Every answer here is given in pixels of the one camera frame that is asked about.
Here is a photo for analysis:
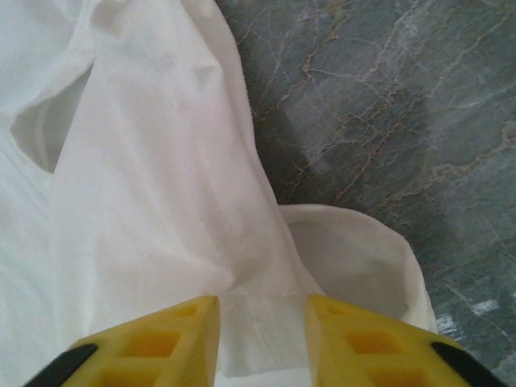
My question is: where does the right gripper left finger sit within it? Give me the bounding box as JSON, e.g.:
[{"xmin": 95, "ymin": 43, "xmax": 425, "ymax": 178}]
[{"xmin": 23, "ymin": 295, "xmax": 222, "ymax": 387}]

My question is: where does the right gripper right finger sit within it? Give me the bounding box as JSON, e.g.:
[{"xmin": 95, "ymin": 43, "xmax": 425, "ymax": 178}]
[{"xmin": 306, "ymin": 293, "xmax": 505, "ymax": 387}]

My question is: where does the white t-shirt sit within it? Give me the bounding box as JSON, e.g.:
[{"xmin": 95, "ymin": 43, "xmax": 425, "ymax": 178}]
[{"xmin": 0, "ymin": 0, "xmax": 436, "ymax": 387}]

